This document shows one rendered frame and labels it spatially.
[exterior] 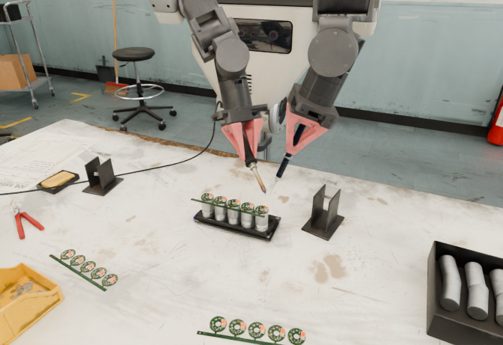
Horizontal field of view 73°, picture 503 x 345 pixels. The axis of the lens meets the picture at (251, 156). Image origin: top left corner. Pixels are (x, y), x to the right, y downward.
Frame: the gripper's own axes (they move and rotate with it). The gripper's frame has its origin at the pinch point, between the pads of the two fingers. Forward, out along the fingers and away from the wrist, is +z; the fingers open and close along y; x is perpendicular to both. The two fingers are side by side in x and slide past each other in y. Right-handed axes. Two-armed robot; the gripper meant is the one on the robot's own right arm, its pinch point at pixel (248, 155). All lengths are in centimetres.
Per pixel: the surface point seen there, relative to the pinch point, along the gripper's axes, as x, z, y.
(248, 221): -2.8, 12.1, -3.7
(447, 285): -24.5, 25.0, 18.2
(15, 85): 322, -103, -98
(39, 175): 35, -5, -42
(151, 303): -7.7, 18.8, -23.2
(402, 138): 150, 17, 192
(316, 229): -5.0, 16.8, 9.2
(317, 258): -10.2, 20.1, 5.2
